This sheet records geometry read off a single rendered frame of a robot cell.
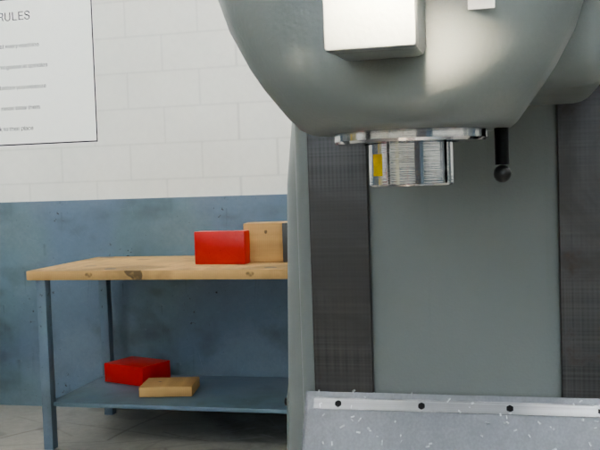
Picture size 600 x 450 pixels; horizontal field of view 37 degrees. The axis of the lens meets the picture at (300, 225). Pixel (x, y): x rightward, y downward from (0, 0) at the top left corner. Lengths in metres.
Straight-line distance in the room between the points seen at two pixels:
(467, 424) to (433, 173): 0.44
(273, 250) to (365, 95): 3.98
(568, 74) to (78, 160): 4.81
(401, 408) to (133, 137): 4.37
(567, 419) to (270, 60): 0.55
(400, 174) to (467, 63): 0.09
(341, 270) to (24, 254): 4.68
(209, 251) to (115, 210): 0.97
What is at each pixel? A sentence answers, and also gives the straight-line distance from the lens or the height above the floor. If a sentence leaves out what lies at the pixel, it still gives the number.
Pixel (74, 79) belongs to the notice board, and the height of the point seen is 1.89.
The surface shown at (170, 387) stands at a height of 0.28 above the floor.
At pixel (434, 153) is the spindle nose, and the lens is 0.50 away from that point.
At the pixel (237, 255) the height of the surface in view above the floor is 0.92.
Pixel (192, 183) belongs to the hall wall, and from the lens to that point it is 5.05.
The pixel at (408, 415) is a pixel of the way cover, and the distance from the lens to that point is 0.91.
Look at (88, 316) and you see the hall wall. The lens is 5.36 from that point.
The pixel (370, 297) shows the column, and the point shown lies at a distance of 0.90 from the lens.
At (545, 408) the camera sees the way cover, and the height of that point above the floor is 1.06.
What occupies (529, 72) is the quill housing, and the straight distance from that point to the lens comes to 0.46.
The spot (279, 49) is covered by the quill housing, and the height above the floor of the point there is 1.35.
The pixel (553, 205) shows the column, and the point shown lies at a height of 1.25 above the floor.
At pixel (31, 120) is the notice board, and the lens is 5.48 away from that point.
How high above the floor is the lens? 1.29
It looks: 3 degrees down
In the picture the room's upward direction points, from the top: 2 degrees counter-clockwise
